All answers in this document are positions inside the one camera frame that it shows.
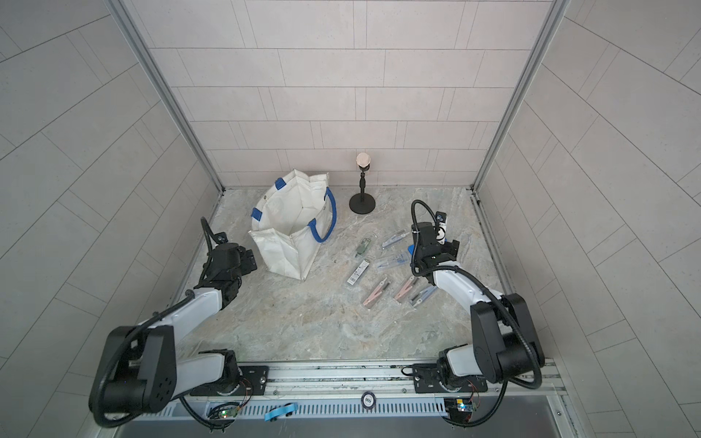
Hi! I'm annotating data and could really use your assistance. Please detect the aluminium rail frame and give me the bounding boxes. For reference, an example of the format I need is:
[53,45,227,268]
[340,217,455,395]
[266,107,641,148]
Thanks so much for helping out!
[106,358,568,423]

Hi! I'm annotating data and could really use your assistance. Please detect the pink compass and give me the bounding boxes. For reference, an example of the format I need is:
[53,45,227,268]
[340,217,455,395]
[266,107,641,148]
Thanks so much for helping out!
[363,277,392,310]

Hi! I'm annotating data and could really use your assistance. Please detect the blue tape strip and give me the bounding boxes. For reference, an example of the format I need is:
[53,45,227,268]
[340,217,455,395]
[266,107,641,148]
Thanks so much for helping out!
[264,403,299,422]

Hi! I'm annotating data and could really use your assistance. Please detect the white canvas bag blue handles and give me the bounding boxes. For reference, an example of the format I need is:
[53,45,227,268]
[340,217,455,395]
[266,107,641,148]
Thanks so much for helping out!
[249,170,338,281]

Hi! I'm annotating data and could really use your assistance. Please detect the clear pencil lead tube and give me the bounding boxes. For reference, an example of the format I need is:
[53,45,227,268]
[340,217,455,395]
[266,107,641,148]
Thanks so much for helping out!
[410,285,438,308]

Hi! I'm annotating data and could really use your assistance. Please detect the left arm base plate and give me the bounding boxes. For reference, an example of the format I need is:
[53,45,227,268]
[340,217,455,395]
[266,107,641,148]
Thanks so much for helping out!
[189,365,269,397]

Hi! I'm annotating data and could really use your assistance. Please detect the black stand with round head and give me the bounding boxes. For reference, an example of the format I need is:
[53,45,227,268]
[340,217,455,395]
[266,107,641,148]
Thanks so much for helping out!
[349,153,376,215]

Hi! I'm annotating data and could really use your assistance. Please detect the green circuit board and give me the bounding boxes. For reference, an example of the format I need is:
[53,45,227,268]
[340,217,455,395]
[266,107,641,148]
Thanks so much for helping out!
[444,398,475,424]
[207,403,241,422]

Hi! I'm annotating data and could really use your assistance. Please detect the left green circuit board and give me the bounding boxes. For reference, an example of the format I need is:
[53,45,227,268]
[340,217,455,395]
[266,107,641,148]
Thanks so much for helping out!
[207,403,241,422]

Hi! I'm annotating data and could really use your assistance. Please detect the right green circuit board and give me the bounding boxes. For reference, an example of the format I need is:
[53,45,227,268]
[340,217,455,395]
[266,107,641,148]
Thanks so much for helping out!
[444,398,475,424]

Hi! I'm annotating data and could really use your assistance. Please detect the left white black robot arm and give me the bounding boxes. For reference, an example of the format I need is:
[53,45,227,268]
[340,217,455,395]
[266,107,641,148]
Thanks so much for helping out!
[89,243,257,423]

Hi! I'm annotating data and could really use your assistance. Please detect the black white lead box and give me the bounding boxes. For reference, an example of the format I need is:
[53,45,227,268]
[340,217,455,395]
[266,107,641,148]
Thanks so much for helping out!
[346,258,371,287]

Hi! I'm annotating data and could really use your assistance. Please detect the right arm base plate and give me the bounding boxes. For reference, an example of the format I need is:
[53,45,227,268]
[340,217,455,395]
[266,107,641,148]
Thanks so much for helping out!
[402,363,489,394]

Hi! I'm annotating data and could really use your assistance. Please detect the round black white sticker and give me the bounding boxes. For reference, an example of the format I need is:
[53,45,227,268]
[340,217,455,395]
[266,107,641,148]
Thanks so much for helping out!
[361,391,377,411]

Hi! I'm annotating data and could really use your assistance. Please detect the right black corrugated cable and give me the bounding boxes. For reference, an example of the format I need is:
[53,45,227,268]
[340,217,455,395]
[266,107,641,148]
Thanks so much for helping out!
[410,199,543,428]

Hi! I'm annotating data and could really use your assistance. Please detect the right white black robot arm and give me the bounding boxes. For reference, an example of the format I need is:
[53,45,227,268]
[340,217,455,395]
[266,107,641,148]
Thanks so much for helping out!
[411,222,545,391]

